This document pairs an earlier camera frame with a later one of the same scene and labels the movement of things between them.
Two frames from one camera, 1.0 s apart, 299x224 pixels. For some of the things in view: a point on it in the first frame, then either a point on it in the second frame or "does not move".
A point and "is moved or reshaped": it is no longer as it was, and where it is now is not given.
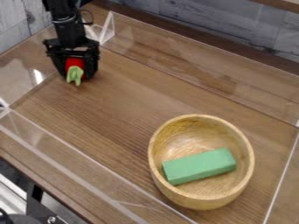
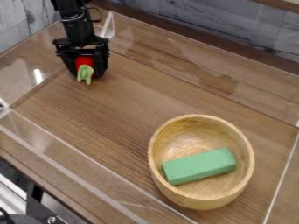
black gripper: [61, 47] -> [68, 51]
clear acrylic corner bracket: [98, 33] does not move
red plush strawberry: [76, 69] is moved or reshaped
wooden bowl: [201, 157] does not move
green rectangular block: [190, 167] does not move
